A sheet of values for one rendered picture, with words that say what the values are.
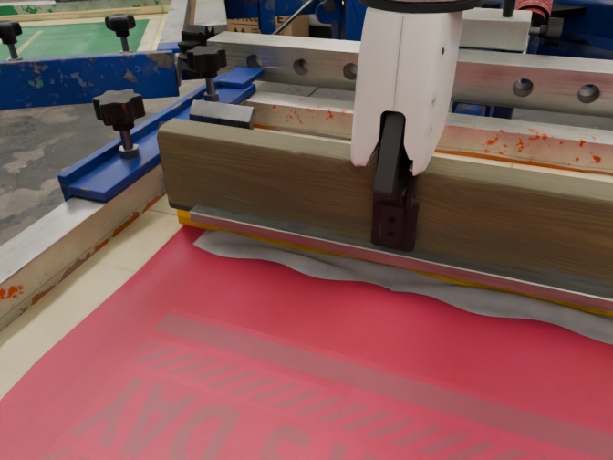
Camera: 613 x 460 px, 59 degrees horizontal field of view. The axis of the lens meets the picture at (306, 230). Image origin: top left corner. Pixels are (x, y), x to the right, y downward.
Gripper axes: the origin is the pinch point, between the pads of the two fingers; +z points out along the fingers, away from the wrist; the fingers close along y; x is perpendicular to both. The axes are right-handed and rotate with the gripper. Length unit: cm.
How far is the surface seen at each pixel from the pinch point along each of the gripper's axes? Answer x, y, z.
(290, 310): -6.1, 7.3, 5.7
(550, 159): 11.2, -23.0, 4.4
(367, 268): -2.0, 1.2, 5.2
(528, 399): 10.7, 9.7, 5.7
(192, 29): -37.3, -31.8, -3.5
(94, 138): -211, -183, 102
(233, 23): -220, -373, 80
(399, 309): 1.4, 4.5, 5.7
